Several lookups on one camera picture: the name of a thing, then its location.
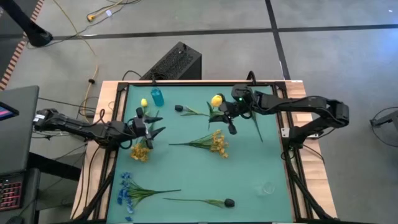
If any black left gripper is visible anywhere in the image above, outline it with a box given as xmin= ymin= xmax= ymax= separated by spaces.
xmin=124 ymin=107 xmax=167 ymax=150

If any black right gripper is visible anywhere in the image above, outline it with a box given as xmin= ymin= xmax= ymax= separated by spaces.
xmin=217 ymin=83 xmax=254 ymax=136

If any yellow tulip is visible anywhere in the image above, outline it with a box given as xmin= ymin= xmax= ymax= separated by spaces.
xmin=206 ymin=94 xmax=225 ymax=130
xmin=140 ymin=98 xmax=150 ymax=118

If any yellow daisy bunch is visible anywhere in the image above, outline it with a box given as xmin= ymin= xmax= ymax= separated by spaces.
xmin=129 ymin=109 xmax=160 ymax=163
xmin=169 ymin=129 xmax=230 ymax=159

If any black tulip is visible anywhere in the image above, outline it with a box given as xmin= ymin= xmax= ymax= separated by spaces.
xmin=162 ymin=197 xmax=236 ymax=209
xmin=174 ymin=105 xmax=210 ymax=118

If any blue glass vase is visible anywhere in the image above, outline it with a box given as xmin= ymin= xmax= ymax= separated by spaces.
xmin=150 ymin=86 xmax=165 ymax=108

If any clear glass vase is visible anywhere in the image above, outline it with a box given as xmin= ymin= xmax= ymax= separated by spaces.
xmin=254 ymin=182 xmax=277 ymax=197

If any teal table mat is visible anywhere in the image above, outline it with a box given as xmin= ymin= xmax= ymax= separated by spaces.
xmin=106 ymin=83 xmax=295 ymax=223

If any black perforated computer case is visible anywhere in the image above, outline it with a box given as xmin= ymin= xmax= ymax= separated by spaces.
xmin=140 ymin=41 xmax=203 ymax=81

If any black desk crossbar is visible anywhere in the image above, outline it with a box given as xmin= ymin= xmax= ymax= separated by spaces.
xmin=28 ymin=151 xmax=82 ymax=182

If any dark grey desk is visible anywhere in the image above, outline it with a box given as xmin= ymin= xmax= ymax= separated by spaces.
xmin=0 ymin=85 xmax=40 ymax=175

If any small lit screen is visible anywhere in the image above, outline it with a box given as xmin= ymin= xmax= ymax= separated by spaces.
xmin=0 ymin=101 xmax=20 ymax=122

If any backlit black keyboard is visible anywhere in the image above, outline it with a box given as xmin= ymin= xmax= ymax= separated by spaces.
xmin=0 ymin=179 xmax=25 ymax=213

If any black floor stand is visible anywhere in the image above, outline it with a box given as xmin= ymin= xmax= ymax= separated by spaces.
xmin=369 ymin=106 xmax=398 ymax=149

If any black computer mouse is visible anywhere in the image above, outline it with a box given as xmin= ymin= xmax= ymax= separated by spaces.
xmin=5 ymin=215 xmax=25 ymax=224

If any long yellow cable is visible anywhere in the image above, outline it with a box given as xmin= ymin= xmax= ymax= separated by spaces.
xmin=52 ymin=0 xmax=100 ymax=123

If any black cable bundle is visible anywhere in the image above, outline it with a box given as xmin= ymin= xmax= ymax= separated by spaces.
xmin=281 ymin=146 xmax=336 ymax=221
xmin=74 ymin=144 xmax=116 ymax=221

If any yellow plug extension cord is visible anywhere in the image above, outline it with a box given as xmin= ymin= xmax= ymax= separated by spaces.
xmin=86 ymin=0 xmax=125 ymax=23

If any black post with foot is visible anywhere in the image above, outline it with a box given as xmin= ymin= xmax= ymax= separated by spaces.
xmin=0 ymin=0 xmax=54 ymax=48

